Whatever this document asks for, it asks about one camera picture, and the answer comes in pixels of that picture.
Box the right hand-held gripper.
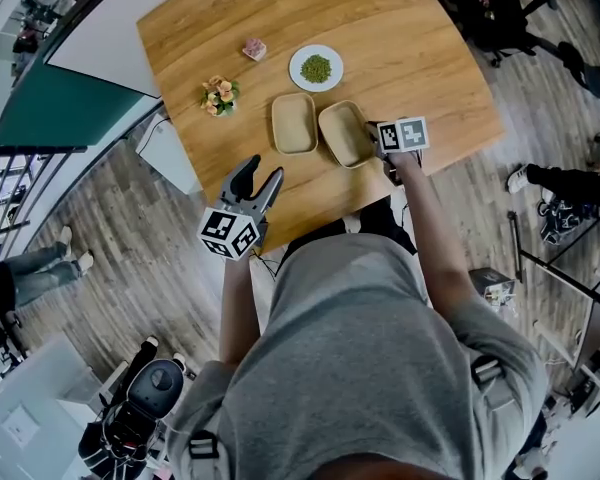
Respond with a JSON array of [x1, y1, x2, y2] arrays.
[[363, 116, 431, 185]]

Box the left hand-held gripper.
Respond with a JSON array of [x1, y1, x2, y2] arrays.
[[197, 154, 286, 261]]

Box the person's left forearm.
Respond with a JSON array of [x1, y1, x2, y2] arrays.
[[218, 256, 261, 367]]

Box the person's right forearm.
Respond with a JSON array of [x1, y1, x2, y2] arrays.
[[394, 160, 476, 322]]

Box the person's black trousers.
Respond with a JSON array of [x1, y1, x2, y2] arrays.
[[283, 195, 421, 269]]

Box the pile of green beans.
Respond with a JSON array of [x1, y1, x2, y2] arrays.
[[299, 53, 334, 82]]

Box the white floor appliance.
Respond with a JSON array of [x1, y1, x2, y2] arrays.
[[135, 112, 205, 195]]

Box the orange flower plant white pot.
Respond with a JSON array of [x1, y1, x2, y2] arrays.
[[201, 75, 242, 119]]

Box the white round plate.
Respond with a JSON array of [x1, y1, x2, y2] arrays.
[[288, 43, 345, 93]]

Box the pink succulent white pot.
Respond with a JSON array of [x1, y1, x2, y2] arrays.
[[241, 37, 269, 63]]

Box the black office chair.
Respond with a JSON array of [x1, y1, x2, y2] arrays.
[[444, 0, 600, 100]]

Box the black stand pole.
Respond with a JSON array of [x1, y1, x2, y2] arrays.
[[507, 210, 524, 282]]

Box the person's grey shirt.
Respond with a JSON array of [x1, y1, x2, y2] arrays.
[[167, 232, 549, 480]]

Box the box of small items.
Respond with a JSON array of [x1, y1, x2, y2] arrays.
[[469, 266, 519, 314]]

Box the white partition panel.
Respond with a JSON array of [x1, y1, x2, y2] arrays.
[[44, 0, 164, 100]]

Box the black backpack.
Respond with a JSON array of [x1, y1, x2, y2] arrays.
[[537, 195, 600, 247]]

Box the green partition panel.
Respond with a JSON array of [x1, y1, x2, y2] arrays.
[[0, 42, 151, 150]]

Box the black metal railing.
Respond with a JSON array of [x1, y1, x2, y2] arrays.
[[0, 145, 89, 249]]

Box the black round-headed robot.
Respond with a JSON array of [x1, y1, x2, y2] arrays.
[[77, 335, 191, 480]]

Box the white desk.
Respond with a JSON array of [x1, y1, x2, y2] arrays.
[[0, 337, 106, 480]]

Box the grey harness strap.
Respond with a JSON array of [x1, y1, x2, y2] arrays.
[[187, 430, 221, 480], [469, 357, 511, 409]]

